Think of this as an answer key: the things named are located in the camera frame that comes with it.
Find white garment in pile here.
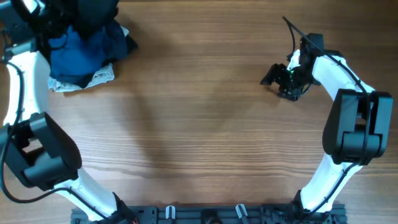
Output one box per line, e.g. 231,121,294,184
48,22,136,92

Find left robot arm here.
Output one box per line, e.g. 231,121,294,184
1,0,137,223

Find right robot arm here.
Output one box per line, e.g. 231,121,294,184
260,50,393,219

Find blue shirt on pile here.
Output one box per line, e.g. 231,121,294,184
48,26,106,83

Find black polo shirt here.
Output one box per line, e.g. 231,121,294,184
40,0,121,41

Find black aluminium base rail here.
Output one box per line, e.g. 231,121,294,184
70,204,348,224

